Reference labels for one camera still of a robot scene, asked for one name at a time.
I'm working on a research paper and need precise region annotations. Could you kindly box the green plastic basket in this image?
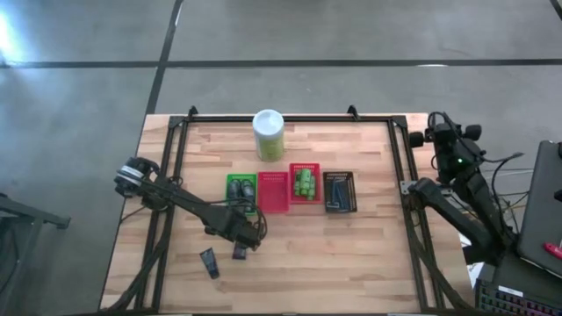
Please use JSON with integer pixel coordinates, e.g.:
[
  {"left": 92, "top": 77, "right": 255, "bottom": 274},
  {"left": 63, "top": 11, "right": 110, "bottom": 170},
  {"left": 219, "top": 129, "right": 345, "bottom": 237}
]
[{"left": 225, "top": 173, "right": 258, "bottom": 217}]

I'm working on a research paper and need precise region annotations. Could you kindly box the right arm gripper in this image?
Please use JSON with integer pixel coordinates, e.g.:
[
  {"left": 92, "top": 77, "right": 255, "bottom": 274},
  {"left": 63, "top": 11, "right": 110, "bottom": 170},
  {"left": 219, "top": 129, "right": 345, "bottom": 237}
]
[{"left": 410, "top": 122, "right": 483, "bottom": 153}]

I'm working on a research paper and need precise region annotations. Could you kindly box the black equipment box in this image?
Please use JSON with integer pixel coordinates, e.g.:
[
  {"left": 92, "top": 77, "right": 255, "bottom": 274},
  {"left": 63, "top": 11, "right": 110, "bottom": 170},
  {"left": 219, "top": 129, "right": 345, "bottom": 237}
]
[{"left": 490, "top": 250, "right": 562, "bottom": 304}]

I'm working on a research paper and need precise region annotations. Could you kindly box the small red object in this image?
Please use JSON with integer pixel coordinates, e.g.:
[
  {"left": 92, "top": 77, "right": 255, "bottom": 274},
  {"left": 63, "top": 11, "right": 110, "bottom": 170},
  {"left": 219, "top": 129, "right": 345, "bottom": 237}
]
[{"left": 543, "top": 241, "right": 562, "bottom": 261}]

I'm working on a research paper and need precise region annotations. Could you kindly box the red plastic basket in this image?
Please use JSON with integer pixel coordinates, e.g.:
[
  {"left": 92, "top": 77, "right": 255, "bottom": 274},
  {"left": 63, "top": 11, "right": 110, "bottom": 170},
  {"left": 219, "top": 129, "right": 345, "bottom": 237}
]
[
  {"left": 256, "top": 171, "right": 291, "bottom": 214},
  {"left": 288, "top": 162, "right": 322, "bottom": 205}
]

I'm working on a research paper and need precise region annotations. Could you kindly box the dark travel tube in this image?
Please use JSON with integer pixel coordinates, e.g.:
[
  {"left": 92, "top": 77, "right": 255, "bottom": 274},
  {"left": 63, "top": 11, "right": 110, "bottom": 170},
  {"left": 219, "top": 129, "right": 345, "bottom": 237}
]
[
  {"left": 231, "top": 242, "right": 249, "bottom": 262},
  {"left": 199, "top": 248, "right": 220, "bottom": 280}
]

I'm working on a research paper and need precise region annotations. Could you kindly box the white-lidded green wipes canister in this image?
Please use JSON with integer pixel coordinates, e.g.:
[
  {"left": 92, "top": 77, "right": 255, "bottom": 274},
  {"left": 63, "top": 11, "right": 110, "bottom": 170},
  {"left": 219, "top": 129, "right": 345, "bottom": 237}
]
[{"left": 251, "top": 108, "right": 286, "bottom": 163}]

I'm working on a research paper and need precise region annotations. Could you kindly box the black plastic basket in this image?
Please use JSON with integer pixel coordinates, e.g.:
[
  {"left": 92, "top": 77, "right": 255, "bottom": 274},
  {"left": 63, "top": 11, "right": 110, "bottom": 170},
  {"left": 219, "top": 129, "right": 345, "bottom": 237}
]
[{"left": 322, "top": 170, "right": 358, "bottom": 214}]

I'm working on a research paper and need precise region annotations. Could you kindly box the dark grey laptop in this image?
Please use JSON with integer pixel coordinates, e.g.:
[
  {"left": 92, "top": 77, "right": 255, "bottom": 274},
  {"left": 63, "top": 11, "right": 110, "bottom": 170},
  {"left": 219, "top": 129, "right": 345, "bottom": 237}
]
[{"left": 516, "top": 140, "right": 562, "bottom": 278}]

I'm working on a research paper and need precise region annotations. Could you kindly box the black metal stand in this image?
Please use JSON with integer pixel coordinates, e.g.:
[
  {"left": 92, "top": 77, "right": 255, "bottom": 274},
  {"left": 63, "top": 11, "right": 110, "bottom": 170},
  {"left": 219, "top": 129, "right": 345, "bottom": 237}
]
[{"left": 0, "top": 191, "right": 72, "bottom": 316}]

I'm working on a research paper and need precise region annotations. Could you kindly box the black backlit keyboard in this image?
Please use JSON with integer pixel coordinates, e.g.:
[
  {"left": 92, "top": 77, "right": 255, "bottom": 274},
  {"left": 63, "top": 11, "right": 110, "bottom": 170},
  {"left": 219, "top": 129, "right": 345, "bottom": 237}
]
[{"left": 474, "top": 278, "right": 562, "bottom": 316}]

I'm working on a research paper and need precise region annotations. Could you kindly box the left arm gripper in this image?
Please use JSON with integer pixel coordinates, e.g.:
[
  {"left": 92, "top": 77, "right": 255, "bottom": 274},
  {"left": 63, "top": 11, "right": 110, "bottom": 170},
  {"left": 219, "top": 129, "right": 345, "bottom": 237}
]
[{"left": 205, "top": 211, "right": 263, "bottom": 254}]

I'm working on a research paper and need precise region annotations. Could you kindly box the black aluminium table frame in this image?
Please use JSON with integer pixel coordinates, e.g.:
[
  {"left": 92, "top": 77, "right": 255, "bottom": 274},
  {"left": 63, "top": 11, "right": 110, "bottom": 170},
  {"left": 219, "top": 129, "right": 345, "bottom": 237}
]
[{"left": 103, "top": 104, "right": 475, "bottom": 315}]

